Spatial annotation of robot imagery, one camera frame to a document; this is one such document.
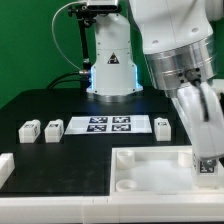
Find black camera stand pole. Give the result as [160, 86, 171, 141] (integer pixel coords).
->
[68, 4, 96, 91]

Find white U-shaped obstacle fence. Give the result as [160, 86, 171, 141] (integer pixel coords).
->
[0, 152, 224, 224]

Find grey cable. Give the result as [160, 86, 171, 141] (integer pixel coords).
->
[51, 1, 88, 72]

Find white square tabletop part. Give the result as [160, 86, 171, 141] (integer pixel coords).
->
[110, 146, 224, 206]

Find white sheet with fiducial tags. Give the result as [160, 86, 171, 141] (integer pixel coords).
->
[65, 115, 152, 135]

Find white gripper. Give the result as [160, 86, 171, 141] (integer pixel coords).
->
[172, 82, 224, 168]

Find black cables on table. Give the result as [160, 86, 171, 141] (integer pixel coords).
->
[46, 72, 91, 90]

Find grey camera on stand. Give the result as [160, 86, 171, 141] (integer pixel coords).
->
[86, 0, 118, 12]

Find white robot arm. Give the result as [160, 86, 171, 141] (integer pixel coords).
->
[87, 0, 224, 167]

